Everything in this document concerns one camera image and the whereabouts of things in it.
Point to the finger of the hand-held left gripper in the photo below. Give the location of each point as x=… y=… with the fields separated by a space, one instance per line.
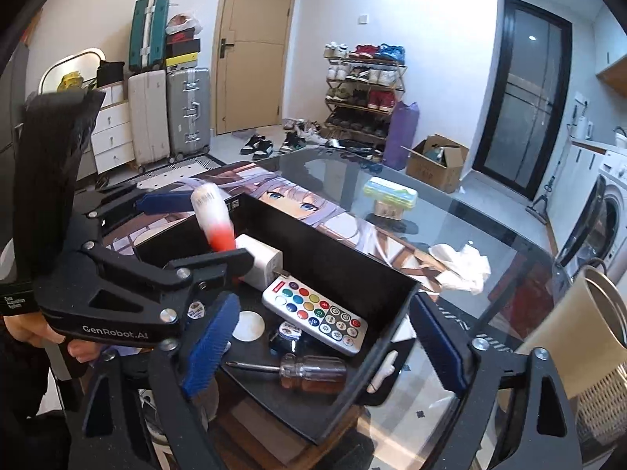
x=166 y=201
x=215 y=263

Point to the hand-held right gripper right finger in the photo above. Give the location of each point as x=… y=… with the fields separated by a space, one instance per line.
x=441 y=347

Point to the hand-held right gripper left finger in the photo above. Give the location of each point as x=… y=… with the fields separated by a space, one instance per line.
x=210 y=347

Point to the white red glue bottle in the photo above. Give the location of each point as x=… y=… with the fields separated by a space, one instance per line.
x=208 y=205

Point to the white charger block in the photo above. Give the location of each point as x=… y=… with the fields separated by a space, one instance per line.
x=259 y=259

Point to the white remote coloured buttons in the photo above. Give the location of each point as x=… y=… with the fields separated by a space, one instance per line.
x=313 y=313

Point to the black cardboard box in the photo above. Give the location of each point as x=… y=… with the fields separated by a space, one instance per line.
x=343 y=264

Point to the person's left forearm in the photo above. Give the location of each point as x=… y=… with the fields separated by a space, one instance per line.
x=24 y=401

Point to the person's left hand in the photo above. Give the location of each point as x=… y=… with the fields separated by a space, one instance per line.
x=29 y=330

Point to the black white patterned rug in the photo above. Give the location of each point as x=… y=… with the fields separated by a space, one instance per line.
x=196 y=164

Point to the white drawer cabinet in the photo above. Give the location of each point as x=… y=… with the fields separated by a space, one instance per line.
x=112 y=127

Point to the crumpled white tissue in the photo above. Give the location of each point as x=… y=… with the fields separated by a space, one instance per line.
x=460 y=264

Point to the white suitcase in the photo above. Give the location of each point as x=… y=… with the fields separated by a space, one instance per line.
x=149 y=117

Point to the silver suitcase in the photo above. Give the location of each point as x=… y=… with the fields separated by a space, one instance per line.
x=188 y=112

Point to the yellow toy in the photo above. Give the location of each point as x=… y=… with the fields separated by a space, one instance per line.
x=70 y=82

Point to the white framed panel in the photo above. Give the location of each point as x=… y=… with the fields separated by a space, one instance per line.
x=54 y=66

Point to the beige cylindrical bin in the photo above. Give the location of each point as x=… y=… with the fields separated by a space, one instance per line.
x=558 y=323

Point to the black bag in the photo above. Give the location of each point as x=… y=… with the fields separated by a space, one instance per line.
x=110 y=73

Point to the printed table mat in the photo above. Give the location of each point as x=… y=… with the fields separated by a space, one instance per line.
x=343 y=225

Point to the pile of loose shoes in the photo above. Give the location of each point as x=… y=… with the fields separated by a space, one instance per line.
x=294 y=139

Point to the stack of shoe boxes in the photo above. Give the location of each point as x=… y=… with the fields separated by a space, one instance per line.
x=183 y=49

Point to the green tissue pack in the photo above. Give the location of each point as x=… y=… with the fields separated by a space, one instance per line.
x=389 y=191

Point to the white wicker basket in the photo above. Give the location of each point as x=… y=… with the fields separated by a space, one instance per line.
x=602 y=401

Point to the teal suitcase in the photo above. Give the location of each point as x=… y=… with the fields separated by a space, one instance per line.
x=149 y=32

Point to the brown cardboard box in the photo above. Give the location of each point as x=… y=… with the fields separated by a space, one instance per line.
x=436 y=171

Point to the wooden door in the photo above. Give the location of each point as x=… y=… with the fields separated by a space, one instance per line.
x=254 y=49

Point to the floor mop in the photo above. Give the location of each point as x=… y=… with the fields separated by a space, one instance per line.
x=543 y=200

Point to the white plastic bag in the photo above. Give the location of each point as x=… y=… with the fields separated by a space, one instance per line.
x=183 y=22

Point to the white washing machine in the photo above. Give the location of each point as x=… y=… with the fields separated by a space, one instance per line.
x=607 y=215

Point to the purple bag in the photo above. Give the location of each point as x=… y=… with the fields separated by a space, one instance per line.
x=401 y=132

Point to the white kitchen counter cabinet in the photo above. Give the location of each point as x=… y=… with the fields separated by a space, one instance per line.
x=578 y=176

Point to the metal shoe rack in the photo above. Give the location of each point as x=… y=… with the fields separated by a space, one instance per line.
x=365 y=93

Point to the black framed glass door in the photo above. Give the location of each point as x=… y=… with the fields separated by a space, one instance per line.
x=524 y=98

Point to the wooden upper cabinet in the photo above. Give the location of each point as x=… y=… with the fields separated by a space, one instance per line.
x=615 y=76

